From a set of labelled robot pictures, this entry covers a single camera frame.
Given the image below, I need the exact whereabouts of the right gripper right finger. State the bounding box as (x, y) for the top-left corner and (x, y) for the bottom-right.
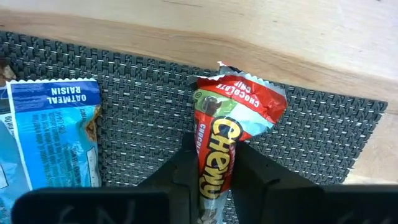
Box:
(231, 141), (326, 224)

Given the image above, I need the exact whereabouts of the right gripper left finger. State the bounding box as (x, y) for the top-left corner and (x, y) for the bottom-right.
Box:
(138, 133), (200, 224)

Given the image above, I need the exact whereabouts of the red granola bar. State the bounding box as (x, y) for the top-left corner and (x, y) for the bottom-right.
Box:
(192, 61), (287, 224)

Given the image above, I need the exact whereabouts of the blue granola bar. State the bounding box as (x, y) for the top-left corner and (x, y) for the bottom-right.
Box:
(0, 77), (103, 224)

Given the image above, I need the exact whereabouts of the grey woven placemat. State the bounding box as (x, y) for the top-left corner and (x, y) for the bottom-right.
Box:
(0, 30), (389, 224)

